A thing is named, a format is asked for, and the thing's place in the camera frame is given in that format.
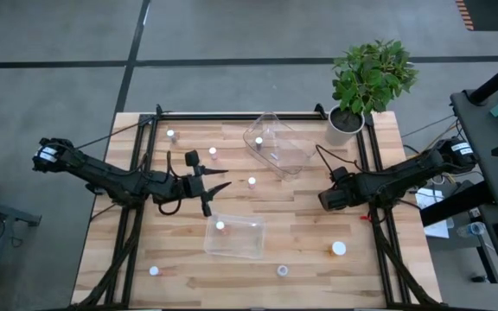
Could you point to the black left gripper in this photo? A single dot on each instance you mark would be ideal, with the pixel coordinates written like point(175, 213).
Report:
point(193, 188)

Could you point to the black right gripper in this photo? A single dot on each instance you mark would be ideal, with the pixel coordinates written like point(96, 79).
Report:
point(331, 198)

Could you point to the large orange pill bottle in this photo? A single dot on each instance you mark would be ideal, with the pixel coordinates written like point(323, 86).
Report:
point(338, 248)

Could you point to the clear pill bottle white cap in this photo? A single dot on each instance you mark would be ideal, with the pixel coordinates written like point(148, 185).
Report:
point(282, 271)

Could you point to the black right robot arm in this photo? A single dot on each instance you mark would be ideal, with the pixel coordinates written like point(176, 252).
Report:
point(404, 177)

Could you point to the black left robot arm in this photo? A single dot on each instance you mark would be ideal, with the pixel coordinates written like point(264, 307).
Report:
point(102, 177)

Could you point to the frosted plastic bin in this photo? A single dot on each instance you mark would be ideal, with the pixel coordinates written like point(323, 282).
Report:
point(240, 239)

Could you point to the clear plastic bin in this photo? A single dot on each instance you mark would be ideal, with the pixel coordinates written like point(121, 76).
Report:
point(283, 151)

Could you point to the small red clip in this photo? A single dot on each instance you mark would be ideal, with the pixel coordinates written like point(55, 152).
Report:
point(365, 217)

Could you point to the white plant pot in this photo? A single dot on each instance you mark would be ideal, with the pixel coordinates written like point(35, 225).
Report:
point(344, 125)

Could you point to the green leafy plant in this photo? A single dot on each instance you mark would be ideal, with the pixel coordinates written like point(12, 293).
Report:
point(370, 78)

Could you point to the clear plastic water bottle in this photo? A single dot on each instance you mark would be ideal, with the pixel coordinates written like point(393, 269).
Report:
point(469, 229)

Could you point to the dark grey desk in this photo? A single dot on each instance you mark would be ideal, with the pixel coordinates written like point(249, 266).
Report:
point(478, 142)

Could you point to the black mat striped edge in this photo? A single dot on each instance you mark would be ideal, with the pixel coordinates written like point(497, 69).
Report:
point(489, 15)

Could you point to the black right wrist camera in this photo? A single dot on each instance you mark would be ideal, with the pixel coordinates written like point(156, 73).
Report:
point(340, 174)

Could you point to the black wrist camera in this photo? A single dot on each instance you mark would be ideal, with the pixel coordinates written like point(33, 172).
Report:
point(340, 174)
point(193, 159)

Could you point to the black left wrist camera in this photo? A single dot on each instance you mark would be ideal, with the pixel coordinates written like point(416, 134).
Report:
point(193, 159)

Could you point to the black aluminium table frame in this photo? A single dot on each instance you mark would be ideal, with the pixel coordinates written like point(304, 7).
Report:
point(231, 116)

